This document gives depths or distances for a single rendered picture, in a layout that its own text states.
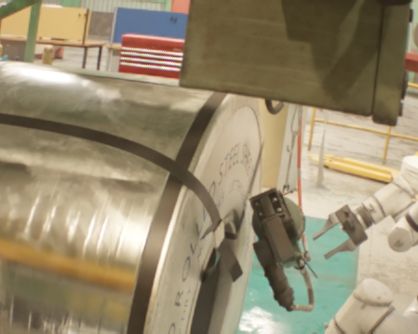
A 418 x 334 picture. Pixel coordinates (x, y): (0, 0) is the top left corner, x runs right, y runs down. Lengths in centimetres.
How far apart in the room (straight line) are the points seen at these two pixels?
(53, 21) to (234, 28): 1112
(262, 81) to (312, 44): 6
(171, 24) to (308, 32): 1028
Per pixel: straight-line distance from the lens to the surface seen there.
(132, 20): 1108
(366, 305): 148
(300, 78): 61
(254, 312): 380
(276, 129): 647
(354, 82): 60
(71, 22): 1155
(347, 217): 220
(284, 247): 185
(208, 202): 136
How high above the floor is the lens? 154
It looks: 13 degrees down
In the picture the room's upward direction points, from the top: 8 degrees clockwise
